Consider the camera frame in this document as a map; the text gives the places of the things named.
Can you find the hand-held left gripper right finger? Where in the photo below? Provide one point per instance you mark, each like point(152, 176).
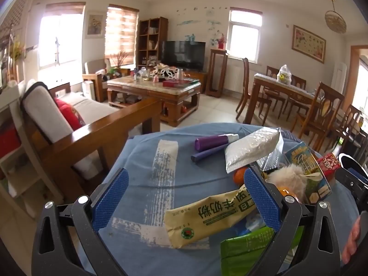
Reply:
point(263, 198)

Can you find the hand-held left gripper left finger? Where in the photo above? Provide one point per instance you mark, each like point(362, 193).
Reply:
point(110, 198)

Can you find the clear plastic tray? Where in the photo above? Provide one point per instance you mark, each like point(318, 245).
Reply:
point(270, 161)

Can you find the beige powder packet green label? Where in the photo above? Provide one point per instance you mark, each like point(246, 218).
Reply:
point(201, 218)

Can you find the person's right hand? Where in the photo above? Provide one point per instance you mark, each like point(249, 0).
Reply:
point(352, 241)

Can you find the small red carton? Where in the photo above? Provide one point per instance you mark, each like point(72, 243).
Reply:
point(329, 163)

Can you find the white fluffy wad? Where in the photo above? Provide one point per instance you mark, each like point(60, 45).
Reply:
point(287, 176)

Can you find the orange fruit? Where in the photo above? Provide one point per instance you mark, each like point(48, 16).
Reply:
point(238, 176)

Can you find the blue printed cloth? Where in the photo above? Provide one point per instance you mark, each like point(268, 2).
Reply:
point(138, 161)

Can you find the silver foil packet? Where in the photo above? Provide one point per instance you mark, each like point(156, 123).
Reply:
point(250, 149)

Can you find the teal drink carton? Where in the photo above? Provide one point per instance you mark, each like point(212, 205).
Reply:
point(302, 156)

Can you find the wooden dining chair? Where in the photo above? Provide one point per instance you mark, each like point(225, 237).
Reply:
point(271, 70)
point(319, 112)
point(299, 82)
point(247, 92)
point(349, 120)

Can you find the wooden sofa with white cushions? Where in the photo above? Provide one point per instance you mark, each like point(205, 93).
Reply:
point(109, 132)

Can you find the purple stick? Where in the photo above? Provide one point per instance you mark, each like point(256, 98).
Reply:
point(205, 154)

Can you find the purple tube with white cap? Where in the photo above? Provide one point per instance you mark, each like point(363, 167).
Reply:
point(210, 142)

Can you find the red cushion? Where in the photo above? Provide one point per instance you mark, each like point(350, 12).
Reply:
point(70, 113)

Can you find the white standing air conditioner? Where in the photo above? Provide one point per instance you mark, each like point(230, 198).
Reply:
point(339, 77)

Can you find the wooden dining table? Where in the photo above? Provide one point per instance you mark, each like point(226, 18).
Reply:
point(267, 86)

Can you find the wooden coffee table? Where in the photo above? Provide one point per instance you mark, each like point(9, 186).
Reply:
point(149, 92)

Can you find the clear plastic bag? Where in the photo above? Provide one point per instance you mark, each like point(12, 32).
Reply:
point(284, 75)

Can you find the wooden armchair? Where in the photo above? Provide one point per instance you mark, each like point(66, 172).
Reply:
point(93, 73)

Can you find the wooden television cabinet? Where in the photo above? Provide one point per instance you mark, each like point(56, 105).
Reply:
point(198, 80)

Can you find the wooden plant stand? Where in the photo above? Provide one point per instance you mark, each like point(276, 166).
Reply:
point(216, 72)

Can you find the white openwork tray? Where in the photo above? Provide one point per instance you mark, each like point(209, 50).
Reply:
point(165, 72)

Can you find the wide framed floral picture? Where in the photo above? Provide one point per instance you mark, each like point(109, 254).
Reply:
point(309, 43)

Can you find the black television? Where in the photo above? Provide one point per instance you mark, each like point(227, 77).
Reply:
point(182, 55)

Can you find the red vase with flowers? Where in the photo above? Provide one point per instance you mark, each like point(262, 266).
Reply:
point(220, 43)

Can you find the wooden bookshelf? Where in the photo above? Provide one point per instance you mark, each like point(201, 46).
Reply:
point(152, 43)

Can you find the woven pendant lamp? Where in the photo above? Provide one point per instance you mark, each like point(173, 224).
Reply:
point(335, 20)

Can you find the striped window blind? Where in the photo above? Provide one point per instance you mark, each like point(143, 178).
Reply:
point(121, 31)

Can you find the framed flower picture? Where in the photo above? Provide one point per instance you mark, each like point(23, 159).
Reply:
point(95, 25)

